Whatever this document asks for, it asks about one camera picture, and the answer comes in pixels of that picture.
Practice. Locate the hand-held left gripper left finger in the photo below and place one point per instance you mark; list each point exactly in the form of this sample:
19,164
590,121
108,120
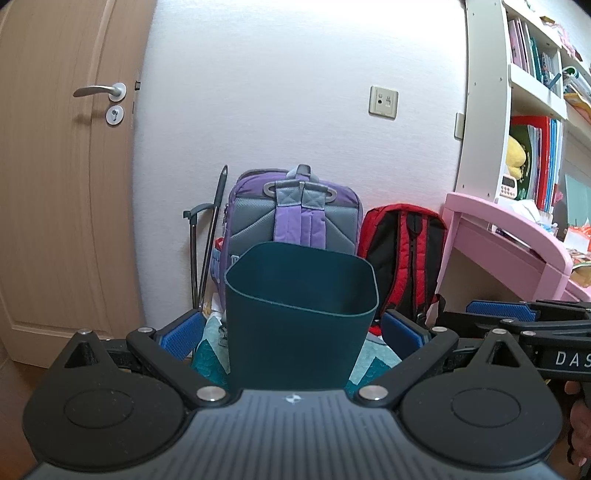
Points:
180,334

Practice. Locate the grey green panel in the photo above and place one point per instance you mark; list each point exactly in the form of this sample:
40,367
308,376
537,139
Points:
575,203

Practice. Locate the beige wooden door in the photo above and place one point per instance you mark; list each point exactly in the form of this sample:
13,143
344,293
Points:
55,207

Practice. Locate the white digital timer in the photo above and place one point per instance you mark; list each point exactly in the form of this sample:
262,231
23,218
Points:
508,187

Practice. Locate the beige wall switch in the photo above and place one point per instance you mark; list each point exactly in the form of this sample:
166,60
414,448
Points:
459,125

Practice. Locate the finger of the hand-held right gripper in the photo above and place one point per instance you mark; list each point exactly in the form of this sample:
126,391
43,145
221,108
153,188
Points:
503,310

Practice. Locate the beige wall socket plate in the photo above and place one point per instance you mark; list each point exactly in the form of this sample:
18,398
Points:
383,101

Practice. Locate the yellow plush toy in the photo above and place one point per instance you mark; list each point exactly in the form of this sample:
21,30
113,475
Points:
515,154

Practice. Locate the person's right hand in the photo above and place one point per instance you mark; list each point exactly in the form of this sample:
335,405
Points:
581,431

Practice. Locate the row of thin books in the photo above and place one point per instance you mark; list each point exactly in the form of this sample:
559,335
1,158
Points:
521,46

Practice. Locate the pink desk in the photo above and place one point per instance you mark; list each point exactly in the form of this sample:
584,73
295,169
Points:
508,230

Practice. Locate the silver door keyhole plate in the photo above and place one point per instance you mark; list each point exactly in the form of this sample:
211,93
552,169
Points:
114,114

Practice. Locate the purple grey backpack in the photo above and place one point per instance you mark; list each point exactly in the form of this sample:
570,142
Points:
295,226

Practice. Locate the white tissue pack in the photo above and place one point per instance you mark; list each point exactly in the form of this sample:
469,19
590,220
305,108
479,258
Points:
524,211

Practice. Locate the colourful paper stack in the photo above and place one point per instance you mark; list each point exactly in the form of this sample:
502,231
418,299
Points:
577,92

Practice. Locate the white bookshelf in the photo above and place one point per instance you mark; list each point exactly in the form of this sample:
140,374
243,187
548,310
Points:
485,115

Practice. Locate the row of red blue folders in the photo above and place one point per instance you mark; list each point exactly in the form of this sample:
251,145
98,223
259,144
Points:
545,161

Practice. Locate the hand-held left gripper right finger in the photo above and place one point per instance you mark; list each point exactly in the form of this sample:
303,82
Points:
404,332

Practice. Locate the dark teal trash bin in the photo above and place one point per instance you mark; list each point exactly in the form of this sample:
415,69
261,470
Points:
295,341

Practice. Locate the red orange box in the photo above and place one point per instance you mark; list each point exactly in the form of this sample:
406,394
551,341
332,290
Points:
579,236

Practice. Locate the red black backpack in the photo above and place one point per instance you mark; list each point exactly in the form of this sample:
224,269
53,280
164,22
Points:
397,258

